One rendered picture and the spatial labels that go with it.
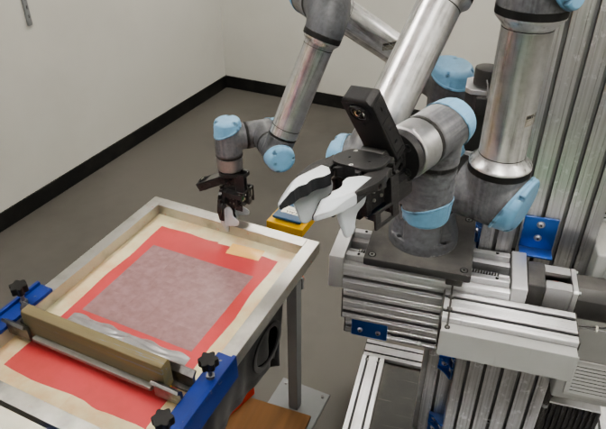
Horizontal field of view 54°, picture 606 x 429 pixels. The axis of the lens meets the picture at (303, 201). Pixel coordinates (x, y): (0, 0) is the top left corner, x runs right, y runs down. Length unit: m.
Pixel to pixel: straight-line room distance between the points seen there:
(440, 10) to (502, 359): 0.69
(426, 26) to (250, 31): 4.29
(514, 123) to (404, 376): 1.53
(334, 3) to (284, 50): 3.70
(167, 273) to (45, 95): 2.40
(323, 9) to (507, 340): 0.83
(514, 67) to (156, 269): 1.11
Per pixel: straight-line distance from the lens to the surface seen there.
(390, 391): 2.39
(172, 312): 1.59
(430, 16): 1.02
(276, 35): 5.13
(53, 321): 1.50
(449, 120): 0.85
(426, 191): 0.89
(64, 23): 3.99
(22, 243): 3.76
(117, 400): 1.43
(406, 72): 0.98
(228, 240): 1.79
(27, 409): 1.44
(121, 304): 1.64
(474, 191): 1.15
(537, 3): 1.01
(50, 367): 1.55
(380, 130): 0.72
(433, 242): 1.27
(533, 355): 1.28
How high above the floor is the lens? 2.03
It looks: 33 degrees down
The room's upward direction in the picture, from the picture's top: straight up
